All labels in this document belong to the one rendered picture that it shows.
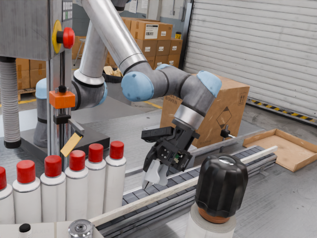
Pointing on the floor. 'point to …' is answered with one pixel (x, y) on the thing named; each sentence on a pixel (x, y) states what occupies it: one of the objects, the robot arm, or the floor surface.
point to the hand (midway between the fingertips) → (144, 183)
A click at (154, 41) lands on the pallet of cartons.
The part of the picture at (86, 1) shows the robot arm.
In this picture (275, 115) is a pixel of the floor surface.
